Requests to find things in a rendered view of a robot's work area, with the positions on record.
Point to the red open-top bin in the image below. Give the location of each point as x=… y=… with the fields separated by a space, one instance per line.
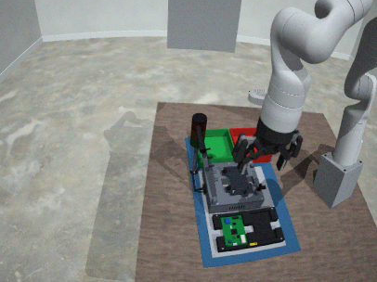
x=234 y=132

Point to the green circuit board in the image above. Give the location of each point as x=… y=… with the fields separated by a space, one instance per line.
x=233 y=231

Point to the green open-top bin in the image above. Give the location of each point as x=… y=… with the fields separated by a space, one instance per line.
x=221 y=144

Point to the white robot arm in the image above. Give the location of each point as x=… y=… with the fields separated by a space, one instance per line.
x=296 y=35

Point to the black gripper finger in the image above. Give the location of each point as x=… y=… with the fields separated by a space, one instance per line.
x=242 y=148
x=288 y=153

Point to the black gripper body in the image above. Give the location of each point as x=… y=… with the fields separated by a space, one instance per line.
x=271 y=137

